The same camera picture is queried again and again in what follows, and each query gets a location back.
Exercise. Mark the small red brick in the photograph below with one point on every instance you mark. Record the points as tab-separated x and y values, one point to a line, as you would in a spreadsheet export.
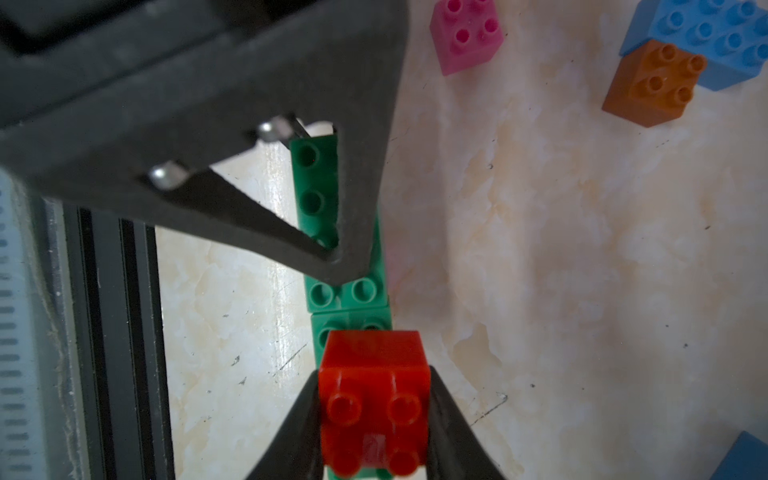
374	389

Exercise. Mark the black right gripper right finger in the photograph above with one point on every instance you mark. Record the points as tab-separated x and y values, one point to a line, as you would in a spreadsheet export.
453	450

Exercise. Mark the light blue large brick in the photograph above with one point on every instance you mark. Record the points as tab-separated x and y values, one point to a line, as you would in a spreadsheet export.
747	459

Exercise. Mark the brown small brick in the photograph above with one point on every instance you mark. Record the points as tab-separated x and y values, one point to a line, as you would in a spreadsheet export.
654	84

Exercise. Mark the white slotted cable duct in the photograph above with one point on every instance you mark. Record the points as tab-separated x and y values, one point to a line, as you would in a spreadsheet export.
23	450

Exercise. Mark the small light blue brick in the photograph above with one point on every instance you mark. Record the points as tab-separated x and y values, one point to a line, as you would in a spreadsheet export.
732	35

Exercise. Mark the green long brick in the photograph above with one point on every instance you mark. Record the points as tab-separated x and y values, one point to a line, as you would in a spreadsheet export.
315	177

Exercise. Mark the dark green brick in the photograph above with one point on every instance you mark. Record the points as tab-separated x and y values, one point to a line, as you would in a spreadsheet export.
361	319

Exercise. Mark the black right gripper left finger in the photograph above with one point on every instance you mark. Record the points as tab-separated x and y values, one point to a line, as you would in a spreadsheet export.
295	451

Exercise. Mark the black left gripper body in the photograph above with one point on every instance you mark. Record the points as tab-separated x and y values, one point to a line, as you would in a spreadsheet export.
161	64

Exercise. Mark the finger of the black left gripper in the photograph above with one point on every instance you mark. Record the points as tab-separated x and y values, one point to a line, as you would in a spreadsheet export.
165	177

